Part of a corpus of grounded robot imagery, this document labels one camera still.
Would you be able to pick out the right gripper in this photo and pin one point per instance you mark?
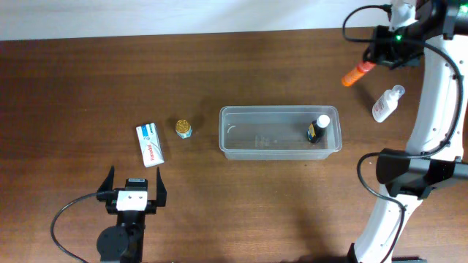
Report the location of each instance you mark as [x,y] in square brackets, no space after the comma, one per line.
[376,53]

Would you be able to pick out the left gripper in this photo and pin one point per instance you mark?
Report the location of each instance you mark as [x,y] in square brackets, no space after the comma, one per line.
[151,205]

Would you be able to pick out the orange tube white cap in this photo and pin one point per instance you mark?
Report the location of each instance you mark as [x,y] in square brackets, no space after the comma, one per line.
[357,73]

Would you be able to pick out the white Panadol box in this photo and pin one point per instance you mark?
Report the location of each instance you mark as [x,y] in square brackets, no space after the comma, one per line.
[150,147]

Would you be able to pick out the white spray bottle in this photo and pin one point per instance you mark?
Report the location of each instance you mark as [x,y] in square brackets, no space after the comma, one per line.
[387,103]

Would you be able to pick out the dark brown syrup bottle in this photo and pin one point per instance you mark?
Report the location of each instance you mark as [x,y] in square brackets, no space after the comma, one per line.
[317,128]

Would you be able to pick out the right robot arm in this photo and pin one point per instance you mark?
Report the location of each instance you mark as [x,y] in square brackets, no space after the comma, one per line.
[435,32]

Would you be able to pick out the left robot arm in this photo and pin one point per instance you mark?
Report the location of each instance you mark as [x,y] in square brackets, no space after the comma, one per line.
[123,242]

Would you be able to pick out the clear plastic container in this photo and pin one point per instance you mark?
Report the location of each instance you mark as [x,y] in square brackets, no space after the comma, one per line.
[276,132]

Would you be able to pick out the gold-lid balm jar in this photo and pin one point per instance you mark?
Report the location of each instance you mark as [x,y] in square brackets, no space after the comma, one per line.
[183,129]

